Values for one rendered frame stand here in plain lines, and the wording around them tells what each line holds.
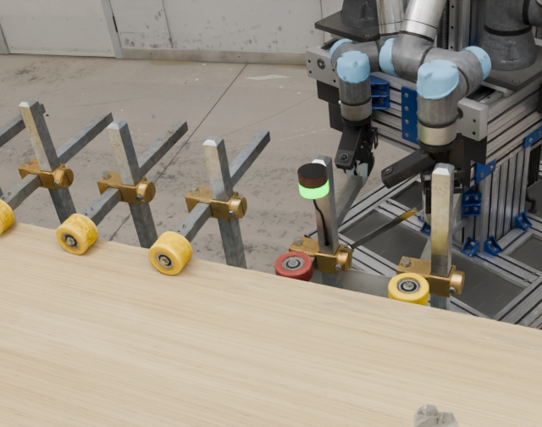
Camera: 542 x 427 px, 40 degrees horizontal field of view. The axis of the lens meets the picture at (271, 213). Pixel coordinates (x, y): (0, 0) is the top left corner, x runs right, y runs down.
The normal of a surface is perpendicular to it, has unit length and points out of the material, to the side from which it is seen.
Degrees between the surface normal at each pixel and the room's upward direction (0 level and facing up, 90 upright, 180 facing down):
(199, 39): 90
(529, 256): 0
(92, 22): 91
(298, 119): 0
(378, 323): 0
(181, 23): 90
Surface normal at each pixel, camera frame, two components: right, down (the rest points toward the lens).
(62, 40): -0.32, 0.59
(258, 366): -0.12, -0.80
